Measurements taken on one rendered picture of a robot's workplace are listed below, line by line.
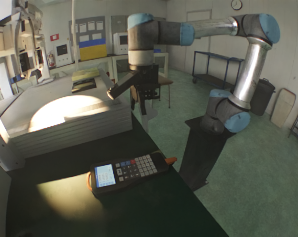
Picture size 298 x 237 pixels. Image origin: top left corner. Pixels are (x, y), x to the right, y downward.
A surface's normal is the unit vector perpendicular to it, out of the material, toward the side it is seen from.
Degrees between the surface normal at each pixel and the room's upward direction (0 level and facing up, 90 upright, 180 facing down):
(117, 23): 90
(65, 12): 90
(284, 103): 93
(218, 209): 0
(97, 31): 90
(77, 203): 0
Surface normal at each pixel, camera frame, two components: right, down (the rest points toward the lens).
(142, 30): 0.07, 0.55
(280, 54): -0.90, 0.25
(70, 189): 0.00, -0.83
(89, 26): 0.44, 0.50
